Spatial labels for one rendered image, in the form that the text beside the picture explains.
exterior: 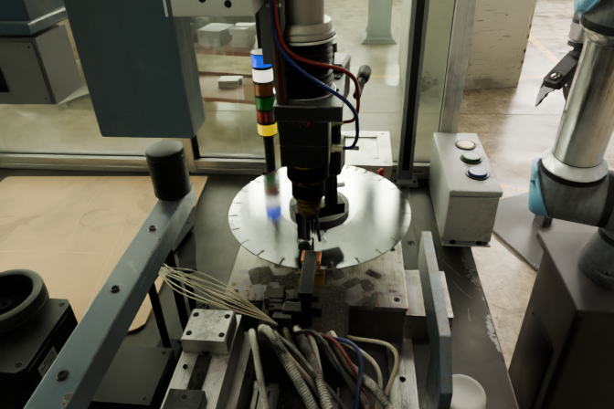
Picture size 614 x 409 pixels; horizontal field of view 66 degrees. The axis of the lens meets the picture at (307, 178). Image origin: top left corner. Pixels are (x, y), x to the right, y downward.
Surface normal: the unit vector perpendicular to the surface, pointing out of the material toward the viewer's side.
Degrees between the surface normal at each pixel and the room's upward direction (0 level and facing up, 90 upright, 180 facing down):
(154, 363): 0
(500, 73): 90
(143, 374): 0
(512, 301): 0
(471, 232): 90
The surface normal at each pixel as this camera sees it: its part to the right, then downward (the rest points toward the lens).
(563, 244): -0.03, -0.85
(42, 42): 0.99, 0.03
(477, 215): -0.10, 0.52
